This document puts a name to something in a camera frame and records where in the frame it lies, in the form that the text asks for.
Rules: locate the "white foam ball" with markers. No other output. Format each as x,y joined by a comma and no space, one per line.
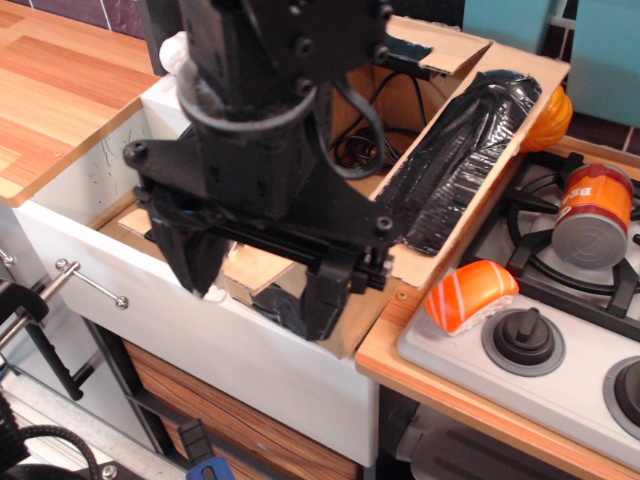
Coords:
173,52

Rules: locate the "right black stove knob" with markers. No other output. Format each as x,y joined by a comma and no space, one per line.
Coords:
621,394

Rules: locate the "blue black clamp handle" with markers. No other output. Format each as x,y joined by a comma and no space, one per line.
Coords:
204,463

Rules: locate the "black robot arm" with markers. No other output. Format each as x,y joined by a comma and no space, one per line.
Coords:
248,53

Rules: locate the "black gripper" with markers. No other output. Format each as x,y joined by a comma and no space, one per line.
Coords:
263,176

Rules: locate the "metal clamp with black handle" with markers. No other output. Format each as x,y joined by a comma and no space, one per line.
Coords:
29,307

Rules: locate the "black stove knob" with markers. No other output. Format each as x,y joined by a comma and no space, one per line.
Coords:
621,394
523,342

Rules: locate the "salmon sushi toy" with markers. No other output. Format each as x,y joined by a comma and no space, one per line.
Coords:
470,295

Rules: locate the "black stove grate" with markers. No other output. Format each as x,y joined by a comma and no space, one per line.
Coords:
517,235

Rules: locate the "orange soup can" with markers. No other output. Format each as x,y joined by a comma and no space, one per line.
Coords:
592,225

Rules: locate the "left black stove knob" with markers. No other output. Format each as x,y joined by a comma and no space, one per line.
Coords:
523,342

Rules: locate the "taped cardboard box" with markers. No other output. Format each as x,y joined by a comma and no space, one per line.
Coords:
432,188

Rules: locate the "white toy stove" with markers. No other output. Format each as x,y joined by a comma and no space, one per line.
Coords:
569,401

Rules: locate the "orange toy pumpkin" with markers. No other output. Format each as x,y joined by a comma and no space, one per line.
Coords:
552,124

